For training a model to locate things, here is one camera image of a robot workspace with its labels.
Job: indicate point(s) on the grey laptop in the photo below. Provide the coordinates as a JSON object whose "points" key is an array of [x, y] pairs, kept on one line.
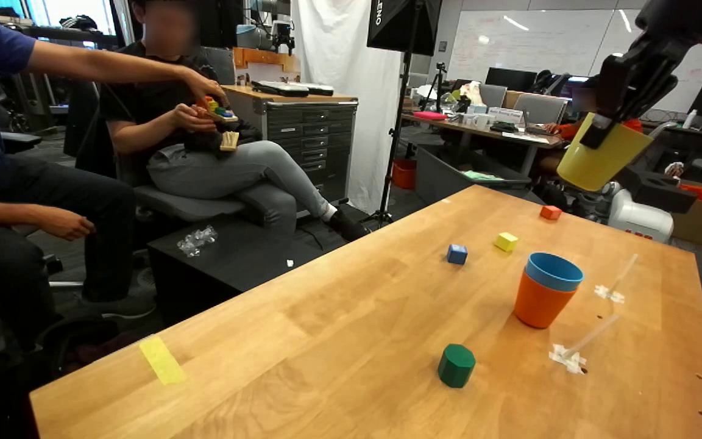
{"points": [[541, 109]]}

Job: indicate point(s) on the small black tripod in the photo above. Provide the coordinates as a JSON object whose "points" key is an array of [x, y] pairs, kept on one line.
{"points": [[439, 82]]}

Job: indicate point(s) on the white backdrop cloth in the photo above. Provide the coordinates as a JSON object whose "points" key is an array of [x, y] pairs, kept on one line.
{"points": [[336, 51]]}

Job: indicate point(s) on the grey drawer cabinet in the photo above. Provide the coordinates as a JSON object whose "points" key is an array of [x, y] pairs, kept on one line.
{"points": [[311, 143]]}

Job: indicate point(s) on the small wooden board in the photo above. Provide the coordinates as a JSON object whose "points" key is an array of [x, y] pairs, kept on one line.
{"points": [[231, 143]]}

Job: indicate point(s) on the cluttered office desk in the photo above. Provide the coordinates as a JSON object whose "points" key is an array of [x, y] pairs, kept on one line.
{"points": [[481, 136]]}

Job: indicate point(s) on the yellow flat block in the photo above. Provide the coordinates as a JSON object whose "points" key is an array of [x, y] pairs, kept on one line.
{"points": [[161, 362]]}

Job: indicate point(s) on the black softbox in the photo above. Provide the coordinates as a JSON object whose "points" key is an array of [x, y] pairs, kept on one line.
{"points": [[404, 26]]}

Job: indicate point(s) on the black screen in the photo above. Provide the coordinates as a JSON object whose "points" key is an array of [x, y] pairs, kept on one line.
{"points": [[221, 23]]}

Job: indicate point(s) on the clear straw with white tape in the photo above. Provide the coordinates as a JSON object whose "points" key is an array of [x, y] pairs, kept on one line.
{"points": [[567, 357], [609, 295]]}

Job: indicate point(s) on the yellow cube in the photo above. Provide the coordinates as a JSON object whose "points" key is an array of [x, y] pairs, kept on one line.
{"points": [[506, 242]]}

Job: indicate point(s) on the blue cube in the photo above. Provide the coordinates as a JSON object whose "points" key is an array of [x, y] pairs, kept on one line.
{"points": [[456, 256]]}

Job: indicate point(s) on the orange plastic cup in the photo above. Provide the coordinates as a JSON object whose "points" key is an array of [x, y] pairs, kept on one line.
{"points": [[541, 307]]}

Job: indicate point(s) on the clear plastic bag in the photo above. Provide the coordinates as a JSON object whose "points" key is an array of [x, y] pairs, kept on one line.
{"points": [[196, 242]]}

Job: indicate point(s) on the yellow plastic cup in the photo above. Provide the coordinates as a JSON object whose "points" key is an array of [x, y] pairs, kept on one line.
{"points": [[603, 163]]}

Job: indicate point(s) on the green octagonal block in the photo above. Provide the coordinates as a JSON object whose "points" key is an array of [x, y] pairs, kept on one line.
{"points": [[454, 368]]}

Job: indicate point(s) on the red bucket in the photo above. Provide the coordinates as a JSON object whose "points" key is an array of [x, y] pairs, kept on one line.
{"points": [[404, 174]]}

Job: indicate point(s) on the black low box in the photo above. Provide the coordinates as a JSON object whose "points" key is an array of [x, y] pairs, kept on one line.
{"points": [[238, 269]]}

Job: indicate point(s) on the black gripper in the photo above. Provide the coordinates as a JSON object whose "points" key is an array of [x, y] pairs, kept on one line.
{"points": [[639, 77]]}

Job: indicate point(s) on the tan box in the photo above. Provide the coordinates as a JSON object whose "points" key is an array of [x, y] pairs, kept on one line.
{"points": [[265, 64]]}

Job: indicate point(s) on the orange toy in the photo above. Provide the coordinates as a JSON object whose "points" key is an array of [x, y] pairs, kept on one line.
{"points": [[221, 114]]}

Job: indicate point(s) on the person in black shirt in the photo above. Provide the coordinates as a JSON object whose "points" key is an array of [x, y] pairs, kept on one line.
{"points": [[231, 168]]}

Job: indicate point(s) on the orange cube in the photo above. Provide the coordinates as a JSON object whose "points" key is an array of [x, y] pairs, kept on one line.
{"points": [[550, 214]]}

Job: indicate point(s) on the black light stand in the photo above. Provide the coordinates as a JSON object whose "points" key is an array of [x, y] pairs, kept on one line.
{"points": [[397, 137]]}

